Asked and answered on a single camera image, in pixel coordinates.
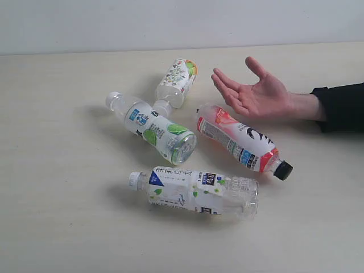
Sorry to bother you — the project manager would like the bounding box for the person's open bare hand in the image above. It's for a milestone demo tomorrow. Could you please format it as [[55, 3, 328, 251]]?
[[210, 56, 295, 119]]

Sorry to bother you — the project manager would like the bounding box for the red label black cap bottle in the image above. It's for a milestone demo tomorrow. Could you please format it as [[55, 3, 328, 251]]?
[[196, 103, 293, 181]]

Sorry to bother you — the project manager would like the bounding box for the floral label clear bottle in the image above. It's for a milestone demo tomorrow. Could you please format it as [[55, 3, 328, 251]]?
[[152, 59, 198, 118]]

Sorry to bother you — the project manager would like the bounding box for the white blue label clear bottle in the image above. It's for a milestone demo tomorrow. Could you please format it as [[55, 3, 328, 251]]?
[[128, 166, 258, 218]]

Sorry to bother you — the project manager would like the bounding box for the forearm in black sleeve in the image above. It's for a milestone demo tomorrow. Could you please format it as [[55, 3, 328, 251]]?
[[290, 83, 363, 133]]

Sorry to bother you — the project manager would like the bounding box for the green lime label bottle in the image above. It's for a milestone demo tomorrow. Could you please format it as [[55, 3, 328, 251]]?
[[105, 92, 197, 166]]

